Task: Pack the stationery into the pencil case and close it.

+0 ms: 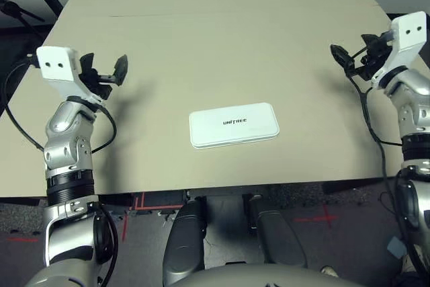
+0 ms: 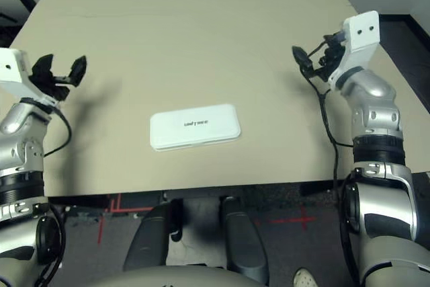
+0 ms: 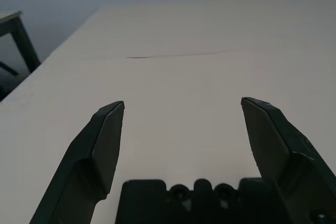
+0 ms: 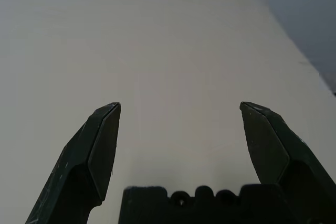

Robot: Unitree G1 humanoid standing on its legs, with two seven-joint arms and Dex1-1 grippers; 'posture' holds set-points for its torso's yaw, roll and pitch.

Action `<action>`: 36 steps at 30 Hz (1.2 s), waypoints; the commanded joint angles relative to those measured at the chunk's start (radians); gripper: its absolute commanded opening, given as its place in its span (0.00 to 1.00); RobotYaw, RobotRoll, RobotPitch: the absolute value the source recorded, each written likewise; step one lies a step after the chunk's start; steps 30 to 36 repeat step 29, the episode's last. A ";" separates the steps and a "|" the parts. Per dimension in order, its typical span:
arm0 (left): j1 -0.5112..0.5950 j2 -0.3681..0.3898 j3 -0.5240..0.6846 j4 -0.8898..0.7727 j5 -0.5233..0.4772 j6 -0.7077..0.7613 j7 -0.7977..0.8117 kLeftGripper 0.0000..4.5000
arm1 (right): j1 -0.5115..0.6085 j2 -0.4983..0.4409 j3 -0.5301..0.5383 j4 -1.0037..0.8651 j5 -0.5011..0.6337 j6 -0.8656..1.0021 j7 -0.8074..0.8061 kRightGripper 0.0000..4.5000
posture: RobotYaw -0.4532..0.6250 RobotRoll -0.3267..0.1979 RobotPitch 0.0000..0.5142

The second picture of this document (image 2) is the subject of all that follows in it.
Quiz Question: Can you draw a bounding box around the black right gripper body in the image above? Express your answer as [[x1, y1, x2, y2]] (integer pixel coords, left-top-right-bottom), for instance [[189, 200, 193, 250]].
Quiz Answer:
[[302, 32, 345, 81]]

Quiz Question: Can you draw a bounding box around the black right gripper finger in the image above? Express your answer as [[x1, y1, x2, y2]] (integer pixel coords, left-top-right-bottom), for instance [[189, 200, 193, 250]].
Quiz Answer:
[[291, 45, 314, 73]]

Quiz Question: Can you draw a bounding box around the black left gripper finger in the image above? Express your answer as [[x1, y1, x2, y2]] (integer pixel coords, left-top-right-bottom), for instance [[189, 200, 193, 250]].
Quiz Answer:
[[68, 54, 88, 88], [32, 54, 55, 81]]

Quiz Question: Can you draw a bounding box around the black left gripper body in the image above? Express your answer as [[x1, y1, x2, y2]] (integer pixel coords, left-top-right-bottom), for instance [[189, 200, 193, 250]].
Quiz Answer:
[[33, 72, 73, 101]]

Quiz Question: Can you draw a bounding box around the white plastic pencil case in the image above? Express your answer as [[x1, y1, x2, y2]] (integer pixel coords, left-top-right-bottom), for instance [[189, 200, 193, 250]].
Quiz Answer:
[[149, 103, 242, 152]]

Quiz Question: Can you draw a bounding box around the dark grey robot left leg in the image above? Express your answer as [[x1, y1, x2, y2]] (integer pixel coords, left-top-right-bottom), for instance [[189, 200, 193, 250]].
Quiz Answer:
[[123, 201, 184, 273]]

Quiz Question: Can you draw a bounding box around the dark grey robot leg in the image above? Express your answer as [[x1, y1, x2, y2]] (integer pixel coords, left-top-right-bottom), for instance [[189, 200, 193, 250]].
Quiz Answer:
[[123, 201, 184, 273], [220, 196, 269, 284]]

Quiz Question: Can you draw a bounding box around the dark grey robot right leg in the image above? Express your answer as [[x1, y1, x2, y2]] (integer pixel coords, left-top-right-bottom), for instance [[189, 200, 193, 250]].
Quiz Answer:
[[220, 196, 269, 284]]

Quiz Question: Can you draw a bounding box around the white bystander shoe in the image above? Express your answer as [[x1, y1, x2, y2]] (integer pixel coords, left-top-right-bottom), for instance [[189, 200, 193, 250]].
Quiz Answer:
[[293, 268, 320, 287]]

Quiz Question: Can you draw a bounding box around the silver robot torso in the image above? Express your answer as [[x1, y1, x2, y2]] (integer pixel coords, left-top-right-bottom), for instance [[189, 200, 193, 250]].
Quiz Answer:
[[99, 263, 256, 287]]

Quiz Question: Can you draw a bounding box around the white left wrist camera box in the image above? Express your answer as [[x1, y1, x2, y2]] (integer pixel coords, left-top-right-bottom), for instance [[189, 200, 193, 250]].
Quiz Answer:
[[0, 48, 60, 106]]

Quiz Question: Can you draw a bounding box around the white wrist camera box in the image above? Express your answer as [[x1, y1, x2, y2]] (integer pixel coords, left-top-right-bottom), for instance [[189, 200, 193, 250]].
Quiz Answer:
[[0, 48, 60, 106], [327, 10, 380, 90]]

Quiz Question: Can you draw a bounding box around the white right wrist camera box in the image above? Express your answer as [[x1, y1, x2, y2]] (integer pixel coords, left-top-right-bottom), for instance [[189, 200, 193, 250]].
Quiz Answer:
[[327, 10, 380, 90]]

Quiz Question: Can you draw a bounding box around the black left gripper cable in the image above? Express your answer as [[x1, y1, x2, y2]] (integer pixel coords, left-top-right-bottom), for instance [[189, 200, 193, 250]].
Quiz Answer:
[[42, 107, 72, 159]]

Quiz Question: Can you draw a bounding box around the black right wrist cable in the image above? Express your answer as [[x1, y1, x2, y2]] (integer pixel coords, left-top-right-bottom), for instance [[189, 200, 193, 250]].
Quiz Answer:
[[300, 65, 357, 287]]

